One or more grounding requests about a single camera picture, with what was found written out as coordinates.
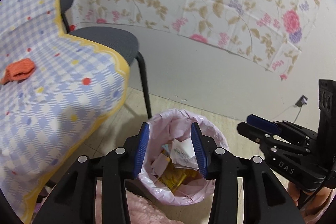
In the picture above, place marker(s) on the clear plastic wrapper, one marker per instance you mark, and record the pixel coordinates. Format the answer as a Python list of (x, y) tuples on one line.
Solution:
[(183, 153)]

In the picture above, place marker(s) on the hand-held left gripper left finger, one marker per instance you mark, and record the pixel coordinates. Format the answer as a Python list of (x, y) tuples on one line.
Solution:
[(141, 150)]

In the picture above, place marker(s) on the grey chair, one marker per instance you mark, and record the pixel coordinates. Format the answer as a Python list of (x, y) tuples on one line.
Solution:
[(110, 40)]

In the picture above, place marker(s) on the person's right hand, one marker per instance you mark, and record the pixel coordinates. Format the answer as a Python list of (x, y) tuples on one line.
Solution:
[(324, 201)]

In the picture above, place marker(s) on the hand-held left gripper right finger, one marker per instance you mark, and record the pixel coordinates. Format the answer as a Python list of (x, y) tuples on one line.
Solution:
[(200, 150)]

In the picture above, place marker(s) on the blue checkered dotted cloth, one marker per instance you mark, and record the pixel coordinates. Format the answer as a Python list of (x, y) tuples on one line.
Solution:
[(52, 82)]

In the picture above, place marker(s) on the pink fluffy clothing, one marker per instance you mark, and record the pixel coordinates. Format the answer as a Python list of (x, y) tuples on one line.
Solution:
[(147, 211)]

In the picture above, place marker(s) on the orange knitted cloth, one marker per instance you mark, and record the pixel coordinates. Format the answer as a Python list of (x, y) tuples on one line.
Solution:
[(19, 69)]

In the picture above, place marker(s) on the wall socket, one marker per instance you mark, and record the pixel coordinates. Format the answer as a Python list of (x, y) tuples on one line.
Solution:
[(302, 101)]

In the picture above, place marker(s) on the trash bin with pink bag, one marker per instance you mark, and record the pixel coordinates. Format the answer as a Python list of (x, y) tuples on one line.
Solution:
[(170, 117)]

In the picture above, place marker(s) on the floral wall cloth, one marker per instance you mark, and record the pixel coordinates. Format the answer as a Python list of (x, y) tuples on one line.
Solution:
[(210, 3)]

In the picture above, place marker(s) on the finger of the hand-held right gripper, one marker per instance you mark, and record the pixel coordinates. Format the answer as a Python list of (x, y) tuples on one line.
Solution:
[(252, 133), (262, 123)]

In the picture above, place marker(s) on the yellow printed packet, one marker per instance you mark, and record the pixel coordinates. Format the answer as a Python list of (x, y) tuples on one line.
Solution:
[(174, 178)]

